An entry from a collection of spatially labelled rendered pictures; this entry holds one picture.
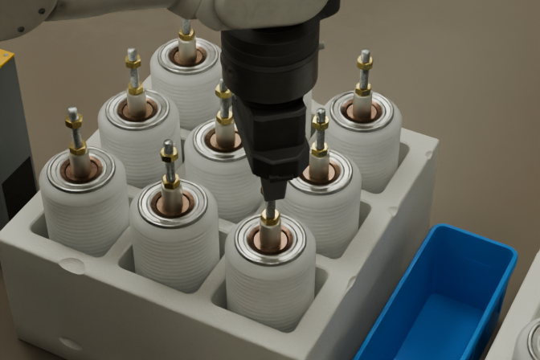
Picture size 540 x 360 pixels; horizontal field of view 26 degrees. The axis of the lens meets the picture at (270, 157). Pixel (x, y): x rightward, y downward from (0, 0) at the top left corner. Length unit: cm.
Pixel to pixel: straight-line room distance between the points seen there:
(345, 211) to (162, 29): 74
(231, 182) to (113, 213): 14
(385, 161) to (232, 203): 19
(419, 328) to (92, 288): 42
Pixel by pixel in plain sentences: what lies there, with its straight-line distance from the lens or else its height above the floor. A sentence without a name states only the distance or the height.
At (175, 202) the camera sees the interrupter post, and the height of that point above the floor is 26.
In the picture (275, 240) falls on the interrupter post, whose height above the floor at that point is 26.
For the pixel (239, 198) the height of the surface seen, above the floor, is 20.
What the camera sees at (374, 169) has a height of 20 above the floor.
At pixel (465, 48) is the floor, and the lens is 192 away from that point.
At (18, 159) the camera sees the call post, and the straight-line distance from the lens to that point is 147.
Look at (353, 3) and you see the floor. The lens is 201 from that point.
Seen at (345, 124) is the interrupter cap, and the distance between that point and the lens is 136.
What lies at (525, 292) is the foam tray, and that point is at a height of 18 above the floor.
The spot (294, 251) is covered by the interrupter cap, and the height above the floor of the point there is 25.
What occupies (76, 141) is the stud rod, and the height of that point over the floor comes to 30.
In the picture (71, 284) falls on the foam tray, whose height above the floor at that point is 15.
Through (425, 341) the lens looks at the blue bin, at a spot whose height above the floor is 0.
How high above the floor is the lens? 113
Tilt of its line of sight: 42 degrees down
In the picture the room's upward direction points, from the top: straight up
